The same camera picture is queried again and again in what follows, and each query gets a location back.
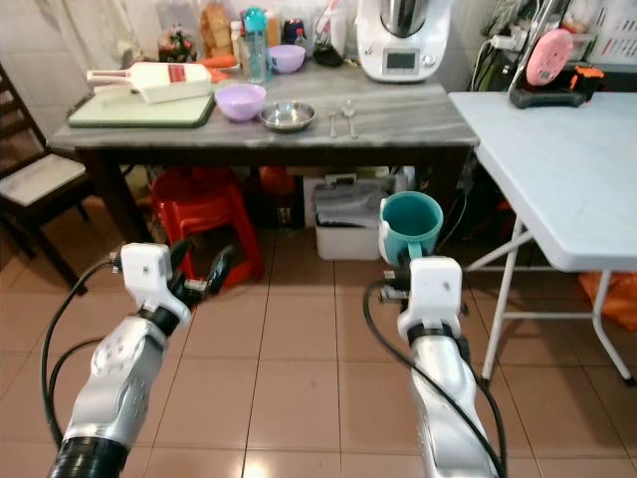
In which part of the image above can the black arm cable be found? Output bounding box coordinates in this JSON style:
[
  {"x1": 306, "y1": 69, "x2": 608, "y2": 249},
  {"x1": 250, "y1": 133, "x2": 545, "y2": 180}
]
[
  {"x1": 361, "y1": 279, "x2": 509, "y2": 478},
  {"x1": 41, "y1": 257, "x2": 125, "y2": 449}
]

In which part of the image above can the white food processor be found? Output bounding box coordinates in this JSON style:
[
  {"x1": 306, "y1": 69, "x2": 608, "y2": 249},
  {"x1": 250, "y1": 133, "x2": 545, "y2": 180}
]
[{"x1": 355, "y1": 0, "x2": 455, "y2": 85}]

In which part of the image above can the pale green cutting board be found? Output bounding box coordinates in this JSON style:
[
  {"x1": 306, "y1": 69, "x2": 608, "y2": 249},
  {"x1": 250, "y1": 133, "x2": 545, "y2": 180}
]
[{"x1": 68, "y1": 92, "x2": 217, "y2": 129}]

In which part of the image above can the large purple plastic bowl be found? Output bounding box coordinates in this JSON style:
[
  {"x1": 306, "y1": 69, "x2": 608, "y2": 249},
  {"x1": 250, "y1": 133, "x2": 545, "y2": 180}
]
[{"x1": 215, "y1": 83, "x2": 269, "y2": 123}]

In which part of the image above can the white plastic storage bin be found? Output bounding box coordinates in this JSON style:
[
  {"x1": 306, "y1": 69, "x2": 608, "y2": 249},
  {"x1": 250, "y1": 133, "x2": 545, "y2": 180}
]
[{"x1": 313, "y1": 176, "x2": 389, "y2": 263}]

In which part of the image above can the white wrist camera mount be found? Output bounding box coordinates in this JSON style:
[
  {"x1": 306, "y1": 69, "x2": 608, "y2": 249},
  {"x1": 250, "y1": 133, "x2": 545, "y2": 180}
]
[
  {"x1": 119, "y1": 242, "x2": 193, "y2": 323},
  {"x1": 397, "y1": 257, "x2": 467, "y2": 342}
]

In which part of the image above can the stainless steel bowl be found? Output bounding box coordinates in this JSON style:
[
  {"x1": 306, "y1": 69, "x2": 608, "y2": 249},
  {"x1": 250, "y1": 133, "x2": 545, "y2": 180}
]
[{"x1": 259, "y1": 102, "x2": 318, "y2": 133}]

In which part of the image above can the pink round appliance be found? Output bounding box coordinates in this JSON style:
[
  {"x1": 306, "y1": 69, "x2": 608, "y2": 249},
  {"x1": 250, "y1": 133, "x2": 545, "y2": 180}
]
[{"x1": 526, "y1": 28, "x2": 576, "y2": 89}]

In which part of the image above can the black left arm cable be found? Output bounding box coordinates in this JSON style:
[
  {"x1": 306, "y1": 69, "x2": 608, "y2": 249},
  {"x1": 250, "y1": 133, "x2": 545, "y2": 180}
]
[{"x1": 41, "y1": 257, "x2": 125, "y2": 449}]

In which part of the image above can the dark blue cup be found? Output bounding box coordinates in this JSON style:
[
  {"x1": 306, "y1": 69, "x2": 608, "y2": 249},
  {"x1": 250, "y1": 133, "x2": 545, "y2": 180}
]
[{"x1": 282, "y1": 18, "x2": 308, "y2": 47}]

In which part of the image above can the dark wooden chair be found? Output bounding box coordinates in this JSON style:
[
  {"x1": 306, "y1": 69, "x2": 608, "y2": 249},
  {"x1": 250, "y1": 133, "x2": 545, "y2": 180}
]
[{"x1": 0, "y1": 65, "x2": 93, "y2": 268}]

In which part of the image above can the red plastic stool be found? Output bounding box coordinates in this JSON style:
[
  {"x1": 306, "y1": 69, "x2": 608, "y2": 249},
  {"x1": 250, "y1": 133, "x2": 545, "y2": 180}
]
[{"x1": 149, "y1": 167, "x2": 266, "y2": 292}]

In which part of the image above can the brown bread bag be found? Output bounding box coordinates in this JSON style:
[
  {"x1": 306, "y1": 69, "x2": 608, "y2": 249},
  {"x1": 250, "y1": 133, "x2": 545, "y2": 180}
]
[{"x1": 201, "y1": 3, "x2": 233, "y2": 59}]

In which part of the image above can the white folding table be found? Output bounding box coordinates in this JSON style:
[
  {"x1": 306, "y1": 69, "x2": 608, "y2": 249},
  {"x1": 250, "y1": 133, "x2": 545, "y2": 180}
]
[{"x1": 448, "y1": 92, "x2": 637, "y2": 386}]

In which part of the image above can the teal clear water bottle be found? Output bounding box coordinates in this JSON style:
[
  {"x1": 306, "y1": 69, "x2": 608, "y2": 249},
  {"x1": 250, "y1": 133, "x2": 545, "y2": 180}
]
[{"x1": 243, "y1": 7, "x2": 271, "y2": 84}]

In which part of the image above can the orange plastic bag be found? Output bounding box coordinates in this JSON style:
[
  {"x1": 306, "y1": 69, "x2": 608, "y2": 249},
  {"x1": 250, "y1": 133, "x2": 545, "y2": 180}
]
[{"x1": 578, "y1": 271, "x2": 637, "y2": 334}]

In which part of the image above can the dark wooden marble-top table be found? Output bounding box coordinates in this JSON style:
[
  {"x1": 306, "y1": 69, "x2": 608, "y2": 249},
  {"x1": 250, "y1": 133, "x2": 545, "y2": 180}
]
[{"x1": 48, "y1": 68, "x2": 484, "y2": 292}]

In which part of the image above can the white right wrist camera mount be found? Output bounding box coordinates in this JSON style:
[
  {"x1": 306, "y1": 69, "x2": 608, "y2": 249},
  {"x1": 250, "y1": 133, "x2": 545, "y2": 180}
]
[{"x1": 397, "y1": 257, "x2": 467, "y2": 342}]

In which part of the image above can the small purple plastic bowl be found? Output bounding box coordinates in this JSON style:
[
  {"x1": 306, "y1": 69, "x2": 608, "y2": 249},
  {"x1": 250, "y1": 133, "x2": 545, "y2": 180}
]
[{"x1": 267, "y1": 45, "x2": 308, "y2": 76}]

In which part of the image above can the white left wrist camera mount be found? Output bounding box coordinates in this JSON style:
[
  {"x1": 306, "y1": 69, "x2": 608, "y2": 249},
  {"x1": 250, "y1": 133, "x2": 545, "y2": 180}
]
[{"x1": 119, "y1": 242, "x2": 193, "y2": 323}]

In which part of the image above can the white plastic crate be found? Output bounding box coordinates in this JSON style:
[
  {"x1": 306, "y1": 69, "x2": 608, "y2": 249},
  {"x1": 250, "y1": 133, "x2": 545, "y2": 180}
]
[{"x1": 585, "y1": 0, "x2": 637, "y2": 65}]

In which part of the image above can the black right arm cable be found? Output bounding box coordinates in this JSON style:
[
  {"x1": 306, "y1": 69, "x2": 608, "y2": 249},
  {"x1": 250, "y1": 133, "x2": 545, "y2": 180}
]
[{"x1": 361, "y1": 279, "x2": 509, "y2": 478}]

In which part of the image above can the black orange device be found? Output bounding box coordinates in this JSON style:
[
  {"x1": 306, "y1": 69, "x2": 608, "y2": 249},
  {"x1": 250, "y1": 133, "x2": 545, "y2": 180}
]
[{"x1": 509, "y1": 64, "x2": 607, "y2": 110}]

